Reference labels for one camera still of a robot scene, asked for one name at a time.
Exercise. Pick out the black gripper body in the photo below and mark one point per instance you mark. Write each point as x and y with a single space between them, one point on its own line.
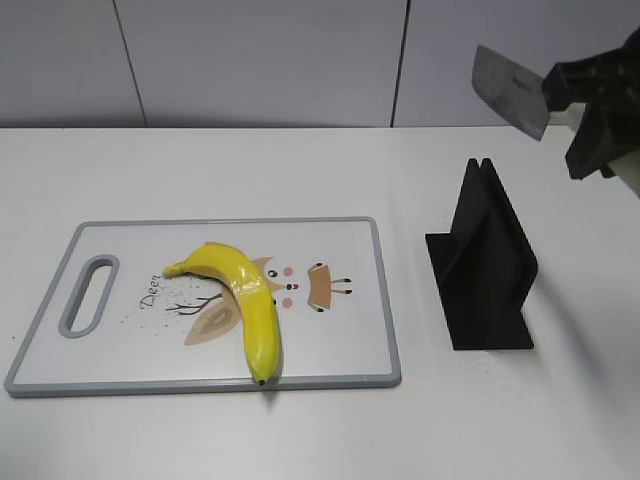
621 105

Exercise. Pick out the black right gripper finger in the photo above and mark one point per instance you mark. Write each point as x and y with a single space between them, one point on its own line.
603 136

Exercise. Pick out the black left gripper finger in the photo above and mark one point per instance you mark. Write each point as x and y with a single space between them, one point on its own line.
592 80

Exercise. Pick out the white-handled kitchen knife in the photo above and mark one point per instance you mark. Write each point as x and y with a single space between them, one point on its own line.
515 93

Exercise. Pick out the yellow plastic banana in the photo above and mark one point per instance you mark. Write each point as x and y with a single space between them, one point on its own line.
249 288

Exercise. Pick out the black knife stand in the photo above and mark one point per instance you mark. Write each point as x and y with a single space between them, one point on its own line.
484 266

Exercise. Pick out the white grey-rimmed cutting board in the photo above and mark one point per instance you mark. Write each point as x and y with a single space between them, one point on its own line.
111 324

